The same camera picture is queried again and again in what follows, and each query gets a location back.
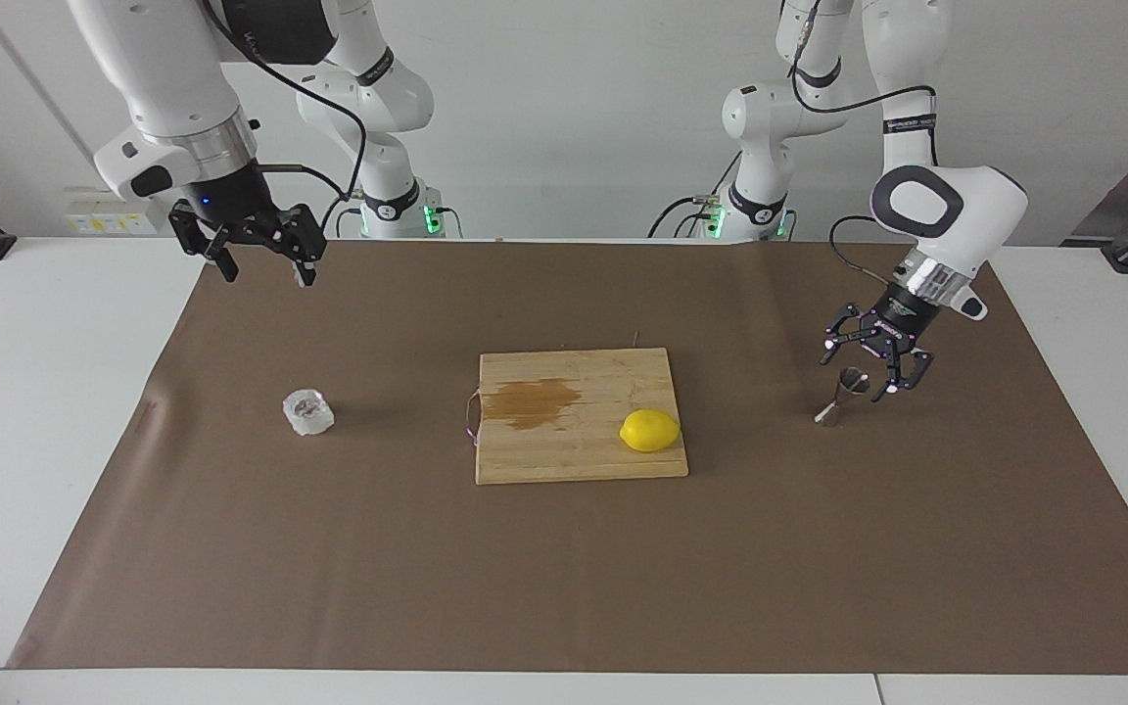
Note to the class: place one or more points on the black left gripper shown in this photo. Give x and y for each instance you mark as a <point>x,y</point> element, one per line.
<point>897,318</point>

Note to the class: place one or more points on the white wall power strip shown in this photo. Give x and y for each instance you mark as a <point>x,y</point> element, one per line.
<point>114,220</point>

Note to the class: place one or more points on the brown paper table mat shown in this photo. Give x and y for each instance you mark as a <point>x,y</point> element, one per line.
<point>329,568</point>

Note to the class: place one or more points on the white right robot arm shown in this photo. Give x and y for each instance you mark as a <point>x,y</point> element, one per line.
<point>163,78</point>

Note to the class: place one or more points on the clear plastic cup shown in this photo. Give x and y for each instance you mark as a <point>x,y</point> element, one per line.
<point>308,411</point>

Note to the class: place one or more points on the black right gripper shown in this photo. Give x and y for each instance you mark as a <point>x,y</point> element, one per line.
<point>231,201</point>

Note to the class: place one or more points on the yellow lemon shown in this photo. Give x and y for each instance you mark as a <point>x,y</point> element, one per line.
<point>650,431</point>

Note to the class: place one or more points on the steel double jigger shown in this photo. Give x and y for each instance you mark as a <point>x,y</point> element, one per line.
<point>853,384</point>

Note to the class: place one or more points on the wooden cutting board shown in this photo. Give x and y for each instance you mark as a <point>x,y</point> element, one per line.
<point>574,450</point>

